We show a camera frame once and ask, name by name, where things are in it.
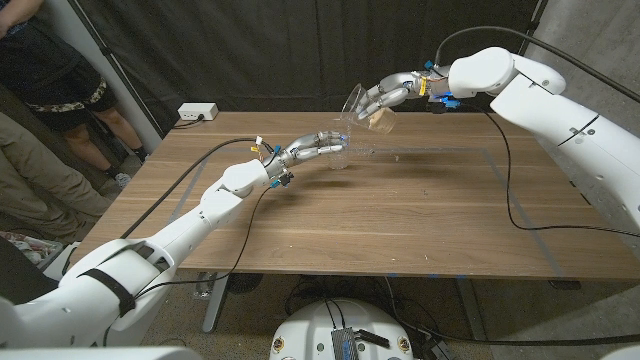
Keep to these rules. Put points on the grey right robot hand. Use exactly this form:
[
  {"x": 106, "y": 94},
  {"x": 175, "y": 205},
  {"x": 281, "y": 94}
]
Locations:
[{"x": 405, "y": 85}]

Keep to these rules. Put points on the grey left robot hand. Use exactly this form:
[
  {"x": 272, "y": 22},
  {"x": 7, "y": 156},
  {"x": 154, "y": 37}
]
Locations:
[{"x": 300, "y": 149}]

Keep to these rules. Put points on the clear plastic cup with sugar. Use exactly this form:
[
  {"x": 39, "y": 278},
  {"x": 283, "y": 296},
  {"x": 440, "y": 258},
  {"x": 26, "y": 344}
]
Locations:
[{"x": 385, "y": 122}]

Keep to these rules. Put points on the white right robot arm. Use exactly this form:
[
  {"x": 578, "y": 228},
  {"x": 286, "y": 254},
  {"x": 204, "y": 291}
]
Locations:
[{"x": 550, "y": 110}]

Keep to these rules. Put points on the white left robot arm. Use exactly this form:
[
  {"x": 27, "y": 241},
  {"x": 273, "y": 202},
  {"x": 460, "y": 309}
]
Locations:
[{"x": 175, "y": 240}]

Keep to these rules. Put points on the white power strip box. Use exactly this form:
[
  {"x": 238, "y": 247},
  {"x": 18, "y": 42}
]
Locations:
[{"x": 197, "y": 110}]

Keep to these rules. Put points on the black power brick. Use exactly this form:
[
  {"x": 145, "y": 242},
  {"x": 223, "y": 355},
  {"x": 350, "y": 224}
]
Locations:
[{"x": 440, "y": 351}]

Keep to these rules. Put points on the black backdrop curtain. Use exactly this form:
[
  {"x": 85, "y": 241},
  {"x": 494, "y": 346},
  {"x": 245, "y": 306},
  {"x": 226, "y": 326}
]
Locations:
[{"x": 250, "y": 50}]

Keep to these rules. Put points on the black backdrop stand pole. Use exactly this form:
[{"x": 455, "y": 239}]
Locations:
[{"x": 530, "y": 30}]

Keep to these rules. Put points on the black round floor fan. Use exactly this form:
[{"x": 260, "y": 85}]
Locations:
[{"x": 242, "y": 282}]

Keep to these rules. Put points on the grey table leg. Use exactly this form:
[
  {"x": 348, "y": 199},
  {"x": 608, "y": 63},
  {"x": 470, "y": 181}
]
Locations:
[
  {"x": 216, "y": 305},
  {"x": 470, "y": 310}
]

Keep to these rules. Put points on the grey backdrop stand pole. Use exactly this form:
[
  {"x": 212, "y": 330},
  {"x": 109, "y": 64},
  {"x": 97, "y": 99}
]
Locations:
[{"x": 125, "y": 90}]

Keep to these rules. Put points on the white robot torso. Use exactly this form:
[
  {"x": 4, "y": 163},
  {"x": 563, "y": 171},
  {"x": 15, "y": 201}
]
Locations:
[{"x": 310, "y": 335}]

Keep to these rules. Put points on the grey finned module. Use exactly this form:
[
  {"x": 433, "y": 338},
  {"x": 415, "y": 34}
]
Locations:
[{"x": 345, "y": 345}]

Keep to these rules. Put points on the person in black shorts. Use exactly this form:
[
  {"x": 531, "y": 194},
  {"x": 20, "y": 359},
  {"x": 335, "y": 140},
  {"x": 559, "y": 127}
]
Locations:
[{"x": 50, "y": 75}]

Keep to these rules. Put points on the white floor stand base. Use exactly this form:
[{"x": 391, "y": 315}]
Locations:
[{"x": 57, "y": 265}]

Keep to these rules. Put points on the person in khaki trousers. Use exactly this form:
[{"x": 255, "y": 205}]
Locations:
[{"x": 30, "y": 185}]

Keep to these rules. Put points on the white robot chest rim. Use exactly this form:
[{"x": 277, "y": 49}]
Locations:
[{"x": 100, "y": 354}]

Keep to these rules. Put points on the crumpled printed bag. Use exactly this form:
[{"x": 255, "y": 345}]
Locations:
[{"x": 30, "y": 247}]

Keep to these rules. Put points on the black bulky object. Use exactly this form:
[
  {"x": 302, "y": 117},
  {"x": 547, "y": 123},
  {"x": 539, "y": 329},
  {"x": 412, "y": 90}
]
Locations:
[{"x": 25, "y": 285}]

